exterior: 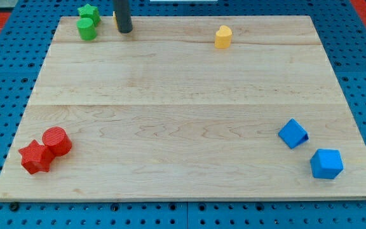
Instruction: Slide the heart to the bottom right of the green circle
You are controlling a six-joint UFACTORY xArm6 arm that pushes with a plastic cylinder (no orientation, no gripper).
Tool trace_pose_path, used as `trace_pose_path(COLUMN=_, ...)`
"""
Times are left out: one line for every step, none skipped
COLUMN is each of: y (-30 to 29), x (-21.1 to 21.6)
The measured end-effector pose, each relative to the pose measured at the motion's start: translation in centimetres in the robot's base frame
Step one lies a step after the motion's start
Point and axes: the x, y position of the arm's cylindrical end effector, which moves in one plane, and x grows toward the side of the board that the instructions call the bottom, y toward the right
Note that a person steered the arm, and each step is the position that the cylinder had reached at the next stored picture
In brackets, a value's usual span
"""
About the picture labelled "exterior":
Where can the red cylinder block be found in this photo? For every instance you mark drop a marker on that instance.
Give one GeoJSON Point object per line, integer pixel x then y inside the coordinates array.
{"type": "Point", "coordinates": [58, 142]}

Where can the wooden board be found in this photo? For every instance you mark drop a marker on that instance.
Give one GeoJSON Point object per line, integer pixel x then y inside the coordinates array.
{"type": "Point", "coordinates": [162, 115]}

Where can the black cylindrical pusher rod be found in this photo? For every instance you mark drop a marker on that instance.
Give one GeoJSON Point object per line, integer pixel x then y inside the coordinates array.
{"type": "Point", "coordinates": [123, 15]}

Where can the blue cube block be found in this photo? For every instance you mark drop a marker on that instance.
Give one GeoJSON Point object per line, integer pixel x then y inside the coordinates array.
{"type": "Point", "coordinates": [326, 164]}

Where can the green star block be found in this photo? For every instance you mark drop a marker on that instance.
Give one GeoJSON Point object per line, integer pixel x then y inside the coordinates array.
{"type": "Point", "coordinates": [89, 11]}

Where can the blue triangular prism block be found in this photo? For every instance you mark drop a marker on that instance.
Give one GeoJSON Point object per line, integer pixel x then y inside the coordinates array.
{"type": "Point", "coordinates": [293, 134]}

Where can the green cylinder block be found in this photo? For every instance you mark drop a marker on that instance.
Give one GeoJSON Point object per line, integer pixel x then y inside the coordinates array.
{"type": "Point", "coordinates": [86, 29]}

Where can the red star block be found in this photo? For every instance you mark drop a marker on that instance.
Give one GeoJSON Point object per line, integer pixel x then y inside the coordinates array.
{"type": "Point", "coordinates": [36, 157]}

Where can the yellow block behind rod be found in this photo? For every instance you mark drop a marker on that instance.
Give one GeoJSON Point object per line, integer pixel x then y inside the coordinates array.
{"type": "Point", "coordinates": [115, 19]}

